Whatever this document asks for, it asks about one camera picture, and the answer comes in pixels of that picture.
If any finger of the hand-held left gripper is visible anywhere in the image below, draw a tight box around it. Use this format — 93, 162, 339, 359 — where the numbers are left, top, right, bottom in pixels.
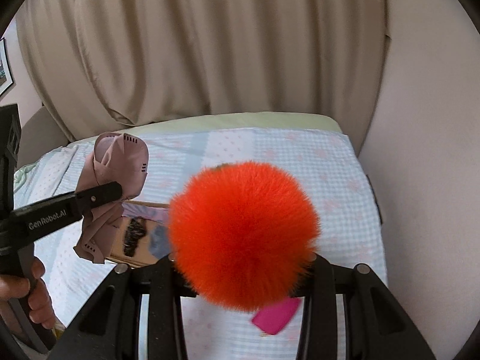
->
74, 181, 123, 215

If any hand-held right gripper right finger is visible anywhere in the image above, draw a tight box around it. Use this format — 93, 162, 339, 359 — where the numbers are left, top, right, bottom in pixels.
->
299, 252, 436, 360

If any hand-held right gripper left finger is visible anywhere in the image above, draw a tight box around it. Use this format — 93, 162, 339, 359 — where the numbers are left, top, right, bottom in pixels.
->
49, 252, 198, 360

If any pink fabric face mask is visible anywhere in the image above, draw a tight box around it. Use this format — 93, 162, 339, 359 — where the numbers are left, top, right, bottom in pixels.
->
73, 132, 150, 265

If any pink tag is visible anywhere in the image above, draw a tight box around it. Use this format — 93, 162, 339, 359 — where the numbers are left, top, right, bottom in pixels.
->
251, 297, 303, 337

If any orange fluffy pom-pom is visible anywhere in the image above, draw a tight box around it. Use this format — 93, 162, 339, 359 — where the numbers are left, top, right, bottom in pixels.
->
167, 160, 322, 313

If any person's left hand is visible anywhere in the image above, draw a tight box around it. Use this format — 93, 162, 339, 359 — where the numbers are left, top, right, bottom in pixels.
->
0, 257, 56, 331

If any blue cloth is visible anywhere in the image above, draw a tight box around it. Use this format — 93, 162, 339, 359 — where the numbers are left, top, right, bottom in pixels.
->
148, 225, 175, 260

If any black fuzzy cloth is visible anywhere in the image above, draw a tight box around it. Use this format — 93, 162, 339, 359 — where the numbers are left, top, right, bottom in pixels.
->
121, 217, 149, 259

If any beige headboard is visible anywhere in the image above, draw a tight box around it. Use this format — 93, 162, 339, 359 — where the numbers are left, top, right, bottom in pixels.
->
18, 104, 76, 167

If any light blue checked blanket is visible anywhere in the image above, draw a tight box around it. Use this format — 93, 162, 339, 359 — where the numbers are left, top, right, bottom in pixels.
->
14, 125, 389, 360

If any green bed sheet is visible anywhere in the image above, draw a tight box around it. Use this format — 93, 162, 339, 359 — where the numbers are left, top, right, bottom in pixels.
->
14, 111, 344, 181

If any beige curtain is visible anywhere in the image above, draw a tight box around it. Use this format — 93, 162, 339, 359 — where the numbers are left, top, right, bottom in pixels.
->
16, 0, 391, 144

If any framed wall picture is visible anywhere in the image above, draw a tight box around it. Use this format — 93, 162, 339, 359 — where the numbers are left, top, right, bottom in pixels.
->
0, 37, 16, 100

